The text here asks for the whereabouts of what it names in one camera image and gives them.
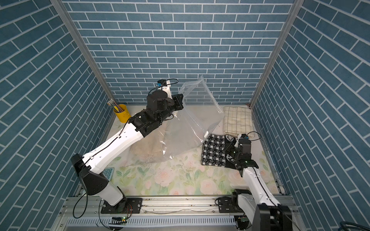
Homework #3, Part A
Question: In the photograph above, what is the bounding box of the floral table mat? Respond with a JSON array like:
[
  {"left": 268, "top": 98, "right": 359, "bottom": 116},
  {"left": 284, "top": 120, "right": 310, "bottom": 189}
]
[{"left": 82, "top": 105, "right": 279, "bottom": 197}]

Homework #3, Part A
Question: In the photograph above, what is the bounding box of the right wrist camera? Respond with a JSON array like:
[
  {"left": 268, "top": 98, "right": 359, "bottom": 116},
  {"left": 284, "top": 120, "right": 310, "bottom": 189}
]
[{"left": 235, "top": 133, "right": 249, "bottom": 148}]

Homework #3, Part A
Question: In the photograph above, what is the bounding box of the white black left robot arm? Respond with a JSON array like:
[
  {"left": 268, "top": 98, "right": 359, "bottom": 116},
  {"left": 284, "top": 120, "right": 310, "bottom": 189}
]
[{"left": 71, "top": 90, "right": 184, "bottom": 207}]

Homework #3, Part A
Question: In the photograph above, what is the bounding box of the aluminium front rail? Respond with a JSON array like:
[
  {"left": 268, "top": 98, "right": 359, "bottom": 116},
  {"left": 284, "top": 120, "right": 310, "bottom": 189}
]
[{"left": 51, "top": 195, "right": 307, "bottom": 231}]

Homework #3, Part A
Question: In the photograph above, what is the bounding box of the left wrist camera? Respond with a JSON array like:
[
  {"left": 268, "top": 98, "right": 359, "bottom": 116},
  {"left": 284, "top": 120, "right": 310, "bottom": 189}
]
[{"left": 157, "top": 79, "right": 171, "bottom": 93}]

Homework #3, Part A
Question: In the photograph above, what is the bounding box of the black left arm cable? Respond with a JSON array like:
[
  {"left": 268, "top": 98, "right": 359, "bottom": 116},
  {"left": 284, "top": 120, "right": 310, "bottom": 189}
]
[{"left": 72, "top": 122, "right": 129, "bottom": 230}]

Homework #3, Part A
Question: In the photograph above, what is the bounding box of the cream checked folded towel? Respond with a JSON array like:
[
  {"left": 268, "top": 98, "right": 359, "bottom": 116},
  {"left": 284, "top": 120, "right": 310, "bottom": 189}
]
[{"left": 223, "top": 106, "right": 253, "bottom": 137}]

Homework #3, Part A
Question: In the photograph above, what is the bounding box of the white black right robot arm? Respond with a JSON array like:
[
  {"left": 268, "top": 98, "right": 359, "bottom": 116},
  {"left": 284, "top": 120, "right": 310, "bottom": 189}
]
[{"left": 226, "top": 134, "right": 293, "bottom": 231}]

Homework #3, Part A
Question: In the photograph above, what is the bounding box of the beige fluffy scarf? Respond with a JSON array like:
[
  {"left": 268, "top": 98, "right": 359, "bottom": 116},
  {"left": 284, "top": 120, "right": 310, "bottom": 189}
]
[{"left": 128, "top": 128, "right": 165, "bottom": 165}]

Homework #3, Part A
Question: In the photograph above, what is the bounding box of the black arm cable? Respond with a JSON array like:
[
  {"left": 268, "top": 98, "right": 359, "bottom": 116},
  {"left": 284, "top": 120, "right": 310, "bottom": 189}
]
[
  {"left": 72, "top": 122, "right": 129, "bottom": 230},
  {"left": 245, "top": 130, "right": 290, "bottom": 231}
]

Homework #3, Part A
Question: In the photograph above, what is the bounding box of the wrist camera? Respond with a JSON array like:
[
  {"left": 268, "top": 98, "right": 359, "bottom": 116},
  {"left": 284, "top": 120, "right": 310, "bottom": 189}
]
[
  {"left": 235, "top": 133, "right": 249, "bottom": 148},
  {"left": 157, "top": 79, "right": 171, "bottom": 93}
]

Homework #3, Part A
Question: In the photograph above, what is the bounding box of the black white knitted scarf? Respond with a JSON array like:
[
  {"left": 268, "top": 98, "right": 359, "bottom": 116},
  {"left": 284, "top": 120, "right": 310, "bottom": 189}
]
[{"left": 201, "top": 134, "right": 236, "bottom": 168}]

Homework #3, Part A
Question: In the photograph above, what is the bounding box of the light green calculator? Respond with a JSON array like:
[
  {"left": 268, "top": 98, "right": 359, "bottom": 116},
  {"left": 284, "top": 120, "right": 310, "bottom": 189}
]
[{"left": 102, "top": 167, "right": 115, "bottom": 181}]

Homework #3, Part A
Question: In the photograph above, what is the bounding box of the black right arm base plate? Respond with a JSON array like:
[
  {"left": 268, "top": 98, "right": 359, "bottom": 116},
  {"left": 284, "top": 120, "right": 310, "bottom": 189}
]
[{"left": 214, "top": 196, "right": 244, "bottom": 214}]

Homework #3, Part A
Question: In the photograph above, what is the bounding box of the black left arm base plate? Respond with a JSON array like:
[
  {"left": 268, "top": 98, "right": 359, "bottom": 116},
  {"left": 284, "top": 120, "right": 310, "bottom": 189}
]
[{"left": 100, "top": 197, "right": 143, "bottom": 215}]

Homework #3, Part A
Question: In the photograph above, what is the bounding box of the yellow pen cup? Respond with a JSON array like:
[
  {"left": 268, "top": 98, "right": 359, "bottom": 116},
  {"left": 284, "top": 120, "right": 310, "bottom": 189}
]
[{"left": 114, "top": 104, "right": 131, "bottom": 123}]

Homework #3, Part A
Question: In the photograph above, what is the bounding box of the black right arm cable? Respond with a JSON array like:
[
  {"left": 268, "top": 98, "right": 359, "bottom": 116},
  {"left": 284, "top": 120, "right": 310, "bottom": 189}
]
[{"left": 245, "top": 130, "right": 290, "bottom": 231}]

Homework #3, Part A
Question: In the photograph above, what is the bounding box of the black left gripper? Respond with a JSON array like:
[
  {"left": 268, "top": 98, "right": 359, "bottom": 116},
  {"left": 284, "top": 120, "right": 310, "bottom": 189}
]
[{"left": 154, "top": 93, "right": 183, "bottom": 125}]

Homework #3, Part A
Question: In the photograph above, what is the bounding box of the clear plastic vacuum bag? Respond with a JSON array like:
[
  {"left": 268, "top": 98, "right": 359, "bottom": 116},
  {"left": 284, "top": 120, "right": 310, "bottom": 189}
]
[{"left": 129, "top": 76, "right": 225, "bottom": 164}]

